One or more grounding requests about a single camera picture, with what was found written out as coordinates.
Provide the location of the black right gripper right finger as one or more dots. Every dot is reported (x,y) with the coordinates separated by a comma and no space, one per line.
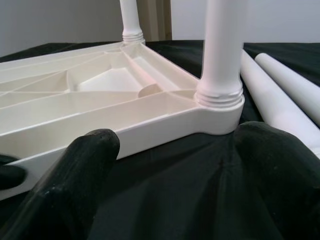
(282,180)

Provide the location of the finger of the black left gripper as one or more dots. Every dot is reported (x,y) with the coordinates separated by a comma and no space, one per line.
(6,158)
(10,178)

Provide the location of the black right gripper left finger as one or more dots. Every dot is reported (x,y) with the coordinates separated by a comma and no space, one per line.
(62,190)

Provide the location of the white plastic table leg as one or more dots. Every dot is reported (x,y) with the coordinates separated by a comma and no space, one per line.
(275,105)
(131,20)
(290,82)
(221,50)

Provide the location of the white plastic children table top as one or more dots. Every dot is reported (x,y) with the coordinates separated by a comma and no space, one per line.
(100,117)

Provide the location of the black cloth table cover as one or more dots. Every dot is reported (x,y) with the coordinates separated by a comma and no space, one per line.
(175,195)

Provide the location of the white door frame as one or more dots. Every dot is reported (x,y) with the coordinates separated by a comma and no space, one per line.
(160,20)

